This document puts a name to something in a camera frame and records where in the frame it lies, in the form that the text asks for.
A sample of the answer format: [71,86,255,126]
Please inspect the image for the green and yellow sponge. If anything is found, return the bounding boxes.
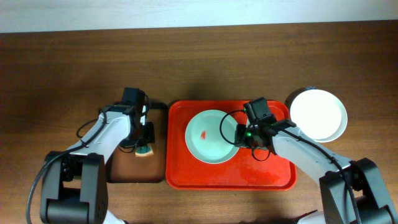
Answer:
[135,145,154,157]

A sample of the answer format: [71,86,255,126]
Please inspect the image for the light green plate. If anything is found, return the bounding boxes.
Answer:
[185,110,239,164]

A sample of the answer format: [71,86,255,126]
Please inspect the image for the white plate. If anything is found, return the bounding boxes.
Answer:
[289,89,348,142]

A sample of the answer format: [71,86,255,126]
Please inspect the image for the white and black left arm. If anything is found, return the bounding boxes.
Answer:
[35,103,154,223]

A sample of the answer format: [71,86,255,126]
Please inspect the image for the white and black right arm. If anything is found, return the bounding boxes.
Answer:
[235,119,397,224]

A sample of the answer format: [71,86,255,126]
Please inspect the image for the brown tray with black rim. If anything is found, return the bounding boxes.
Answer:
[106,102,169,183]

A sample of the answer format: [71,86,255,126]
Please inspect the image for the red plastic tray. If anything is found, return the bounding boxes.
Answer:
[165,100,297,190]

